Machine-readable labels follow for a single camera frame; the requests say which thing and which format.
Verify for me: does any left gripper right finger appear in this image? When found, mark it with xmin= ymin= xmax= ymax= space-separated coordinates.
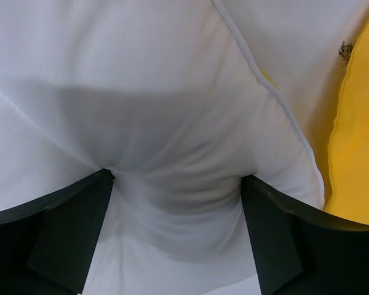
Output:
xmin=240 ymin=176 xmax=369 ymax=294

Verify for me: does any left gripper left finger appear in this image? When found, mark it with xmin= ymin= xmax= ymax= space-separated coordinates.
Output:
xmin=0 ymin=170 xmax=114 ymax=294

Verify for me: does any yellow pikachu pillowcase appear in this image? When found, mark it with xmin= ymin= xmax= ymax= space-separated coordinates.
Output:
xmin=255 ymin=1 xmax=369 ymax=224

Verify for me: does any white pillow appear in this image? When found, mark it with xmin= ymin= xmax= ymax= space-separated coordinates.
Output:
xmin=0 ymin=1 xmax=369 ymax=294

